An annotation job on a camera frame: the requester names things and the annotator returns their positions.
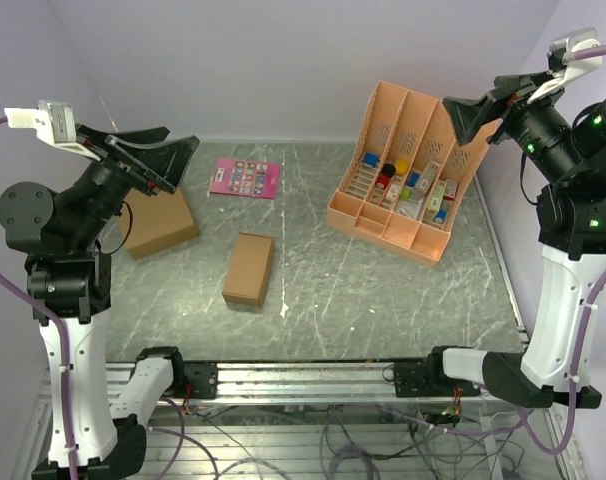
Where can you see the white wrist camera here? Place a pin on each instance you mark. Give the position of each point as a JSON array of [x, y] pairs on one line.
[[570, 57], [53, 123]]

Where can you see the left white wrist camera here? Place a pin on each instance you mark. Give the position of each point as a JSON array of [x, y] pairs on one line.
[[53, 123]]

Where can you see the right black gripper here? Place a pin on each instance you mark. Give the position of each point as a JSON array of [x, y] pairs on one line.
[[510, 94]]

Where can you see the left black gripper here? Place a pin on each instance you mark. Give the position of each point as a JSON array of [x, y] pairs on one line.
[[147, 169]]

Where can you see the green block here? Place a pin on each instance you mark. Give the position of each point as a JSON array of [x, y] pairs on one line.
[[405, 193]]

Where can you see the red block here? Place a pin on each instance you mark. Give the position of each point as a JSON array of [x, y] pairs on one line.
[[382, 182]]

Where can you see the yellow block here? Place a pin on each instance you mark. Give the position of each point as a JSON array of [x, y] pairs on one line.
[[401, 167]]

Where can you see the white card box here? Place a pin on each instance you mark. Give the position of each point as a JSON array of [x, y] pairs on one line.
[[426, 178]]

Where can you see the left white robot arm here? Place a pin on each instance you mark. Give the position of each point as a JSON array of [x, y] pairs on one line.
[[69, 289]]

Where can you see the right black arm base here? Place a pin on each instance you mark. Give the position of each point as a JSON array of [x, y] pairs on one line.
[[416, 379]]

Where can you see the orange plastic file organizer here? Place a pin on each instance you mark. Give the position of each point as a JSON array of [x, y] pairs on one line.
[[400, 124]]

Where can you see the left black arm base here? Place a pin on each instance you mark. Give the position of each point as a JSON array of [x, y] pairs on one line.
[[201, 379]]

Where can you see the aluminium mounting rail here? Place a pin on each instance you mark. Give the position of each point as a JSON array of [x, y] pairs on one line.
[[251, 383]]

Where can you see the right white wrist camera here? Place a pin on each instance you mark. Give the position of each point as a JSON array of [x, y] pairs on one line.
[[570, 57]]

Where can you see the blue block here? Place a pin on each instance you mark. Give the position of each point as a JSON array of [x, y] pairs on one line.
[[370, 160]]

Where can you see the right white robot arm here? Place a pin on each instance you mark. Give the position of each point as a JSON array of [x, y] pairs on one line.
[[571, 213]]

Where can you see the closed brown cardboard box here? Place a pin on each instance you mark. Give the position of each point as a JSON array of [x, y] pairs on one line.
[[159, 223]]

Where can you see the pink sticker sheet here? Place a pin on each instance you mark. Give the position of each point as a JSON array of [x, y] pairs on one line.
[[245, 178]]

